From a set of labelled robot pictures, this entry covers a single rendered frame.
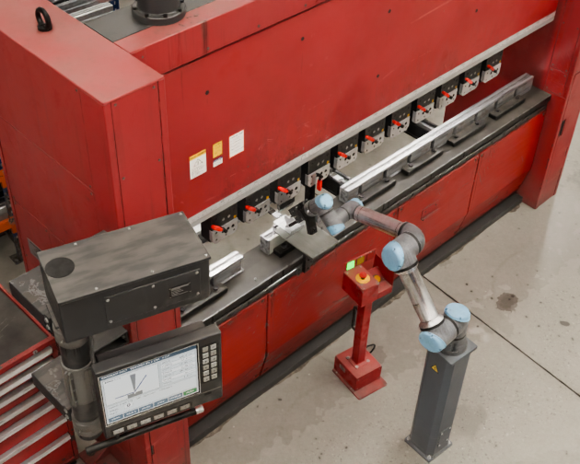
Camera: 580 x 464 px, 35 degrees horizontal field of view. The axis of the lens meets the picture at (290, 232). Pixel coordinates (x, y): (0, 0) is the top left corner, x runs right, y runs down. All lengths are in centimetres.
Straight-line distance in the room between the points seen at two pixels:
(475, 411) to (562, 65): 215
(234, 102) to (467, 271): 254
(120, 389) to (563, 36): 360
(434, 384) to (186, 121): 176
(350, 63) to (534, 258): 232
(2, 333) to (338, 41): 192
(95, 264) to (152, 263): 18
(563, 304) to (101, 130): 349
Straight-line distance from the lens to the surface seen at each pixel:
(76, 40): 334
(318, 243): 438
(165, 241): 298
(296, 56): 390
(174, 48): 337
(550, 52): 583
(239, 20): 354
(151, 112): 314
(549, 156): 613
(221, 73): 361
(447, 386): 440
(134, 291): 290
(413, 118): 489
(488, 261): 592
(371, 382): 510
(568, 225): 635
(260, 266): 443
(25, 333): 410
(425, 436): 474
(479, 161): 552
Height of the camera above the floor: 395
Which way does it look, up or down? 42 degrees down
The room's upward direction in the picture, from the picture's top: 3 degrees clockwise
